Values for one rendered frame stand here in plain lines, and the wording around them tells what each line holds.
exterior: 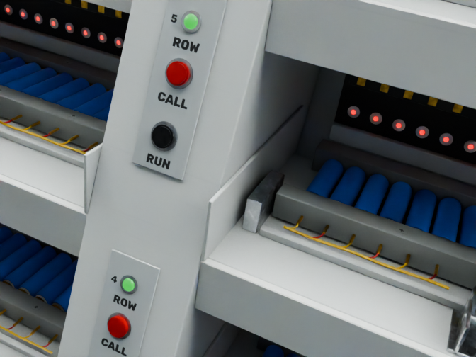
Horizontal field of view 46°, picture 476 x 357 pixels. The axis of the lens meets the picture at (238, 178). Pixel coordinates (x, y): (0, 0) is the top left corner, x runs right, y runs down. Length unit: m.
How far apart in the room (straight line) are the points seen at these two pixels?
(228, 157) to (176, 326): 0.13
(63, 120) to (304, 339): 0.27
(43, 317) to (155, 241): 0.20
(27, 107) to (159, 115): 0.18
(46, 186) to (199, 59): 0.17
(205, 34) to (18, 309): 0.34
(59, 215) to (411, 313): 0.26
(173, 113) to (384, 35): 0.14
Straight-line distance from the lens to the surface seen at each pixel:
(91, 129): 0.49
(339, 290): 0.39
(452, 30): 0.34
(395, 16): 0.34
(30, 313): 0.57
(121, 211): 0.41
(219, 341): 0.52
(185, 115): 0.37
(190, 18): 0.37
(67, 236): 0.45
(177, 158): 0.38
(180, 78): 0.37
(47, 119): 0.52
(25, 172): 0.48
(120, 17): 0.59
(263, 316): 0.39
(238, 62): 0.36
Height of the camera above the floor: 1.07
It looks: 13 degrees down
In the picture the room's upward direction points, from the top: 15 degrees clockwise
